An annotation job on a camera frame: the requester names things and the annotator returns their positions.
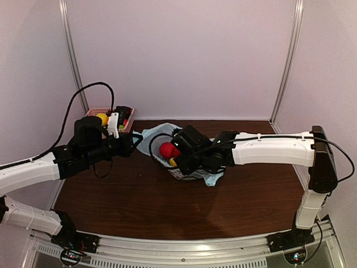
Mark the right black cable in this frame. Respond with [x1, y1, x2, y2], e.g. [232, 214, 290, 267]
[189, 133, 354, 184]

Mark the yellow fruit in bag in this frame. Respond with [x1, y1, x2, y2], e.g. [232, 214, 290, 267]
[169, 158, 177, 166]

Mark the left black cable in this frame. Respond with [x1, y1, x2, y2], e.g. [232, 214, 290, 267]
[0, 82, 117, 170]

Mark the red apple in bag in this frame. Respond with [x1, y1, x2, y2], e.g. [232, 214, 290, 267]
[159, 142, 181, 159]

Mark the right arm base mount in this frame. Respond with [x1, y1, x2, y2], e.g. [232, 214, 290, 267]
[266, 224, 315, 252]

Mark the front aluminium rail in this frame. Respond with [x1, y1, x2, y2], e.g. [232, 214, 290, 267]
[27, 220, 344, 268]

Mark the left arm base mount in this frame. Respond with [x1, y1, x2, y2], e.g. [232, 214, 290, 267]
[50, 210, 99, 253]

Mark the light blue printed plastic bag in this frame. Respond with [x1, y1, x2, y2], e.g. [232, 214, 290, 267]
[133, 122, 225, 186]

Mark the left aluminium corner post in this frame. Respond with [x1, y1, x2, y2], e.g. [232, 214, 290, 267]
[58, 0, 90, 114]

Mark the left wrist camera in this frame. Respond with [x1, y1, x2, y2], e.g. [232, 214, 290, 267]
[107, 106, 131, 138]

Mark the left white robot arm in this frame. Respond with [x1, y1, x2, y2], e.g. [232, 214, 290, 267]
[1, 116, 143, 248]

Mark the right aluminium corner post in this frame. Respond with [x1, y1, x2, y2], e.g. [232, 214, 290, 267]
[269, 0, 304, 126]

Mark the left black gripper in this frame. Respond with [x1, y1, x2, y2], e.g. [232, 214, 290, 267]
[83, 131, 142, 165]

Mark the yellow lemon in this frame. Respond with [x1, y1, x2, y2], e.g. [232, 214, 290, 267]
[96, 113, 109, 126]

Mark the aluminium corner post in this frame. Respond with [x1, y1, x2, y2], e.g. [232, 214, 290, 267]
[269, 0, 304, 126]
[58, 0, 90, 114]

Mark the black cable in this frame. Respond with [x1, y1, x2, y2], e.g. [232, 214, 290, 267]
[0, 82, 117, 170]
[189, 133, 354, 184]

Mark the pink perforated plastic basket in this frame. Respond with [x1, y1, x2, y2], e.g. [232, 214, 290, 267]
[86, 107, 136, 133]

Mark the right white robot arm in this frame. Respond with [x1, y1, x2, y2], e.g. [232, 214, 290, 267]
[171, 126, 338, 247]

